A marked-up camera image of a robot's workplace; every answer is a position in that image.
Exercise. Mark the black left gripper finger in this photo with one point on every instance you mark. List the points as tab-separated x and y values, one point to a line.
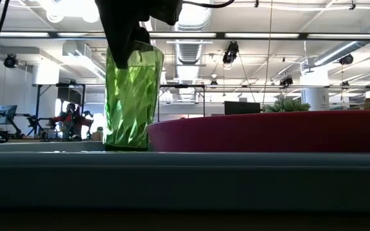
124	48

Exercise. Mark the green translucent plastic cup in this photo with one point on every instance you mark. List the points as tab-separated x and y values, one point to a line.
130	106

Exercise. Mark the pink plastic plate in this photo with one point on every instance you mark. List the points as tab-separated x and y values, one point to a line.
268	131

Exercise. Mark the overhead light bar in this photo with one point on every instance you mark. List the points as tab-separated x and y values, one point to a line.
188	35

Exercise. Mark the person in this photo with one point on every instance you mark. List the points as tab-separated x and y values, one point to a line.
71	121

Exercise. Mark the black monitor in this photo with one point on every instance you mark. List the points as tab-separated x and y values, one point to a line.
242	108

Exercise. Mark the small background monitor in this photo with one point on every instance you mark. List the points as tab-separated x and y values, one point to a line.
3	112

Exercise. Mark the small green potted plant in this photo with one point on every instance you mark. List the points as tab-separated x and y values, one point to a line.
287	105

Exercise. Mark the white round column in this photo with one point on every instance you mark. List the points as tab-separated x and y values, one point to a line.
316	93

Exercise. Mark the silver ventilation duct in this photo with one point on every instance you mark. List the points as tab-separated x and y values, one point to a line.
188	53

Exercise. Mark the black metal workstation frame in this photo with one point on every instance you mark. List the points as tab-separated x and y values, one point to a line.
37	106
181	86

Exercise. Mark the black ceiling-hung camera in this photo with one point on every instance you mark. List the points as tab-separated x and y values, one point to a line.
286	81
231	53
10	61
346	59

